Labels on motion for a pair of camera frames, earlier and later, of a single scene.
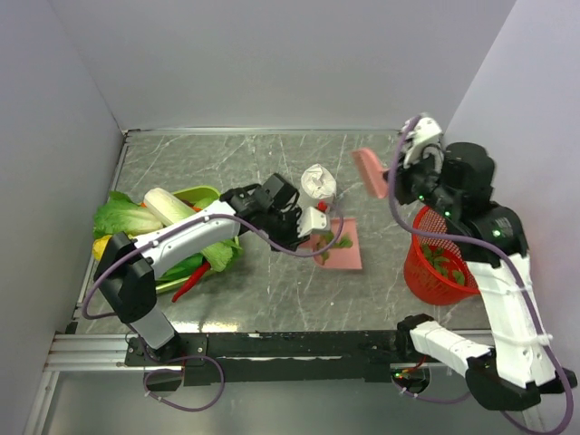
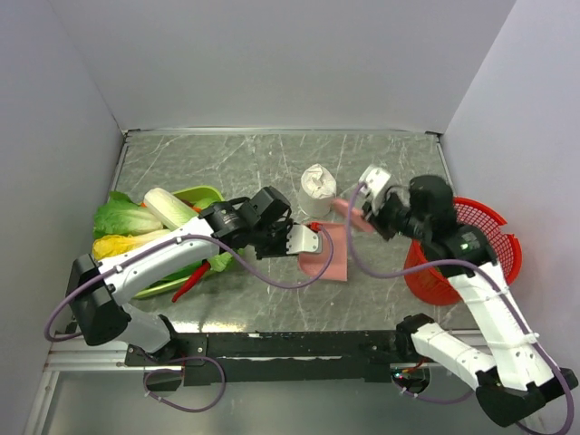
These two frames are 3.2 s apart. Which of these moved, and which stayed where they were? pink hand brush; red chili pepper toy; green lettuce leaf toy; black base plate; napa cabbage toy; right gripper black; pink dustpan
Moved: right gripper black; pink dustpan; pink hand brush
Stayed: napa cabbage toy; black base plate; red chili pepper toy; green lettuce leaf toy
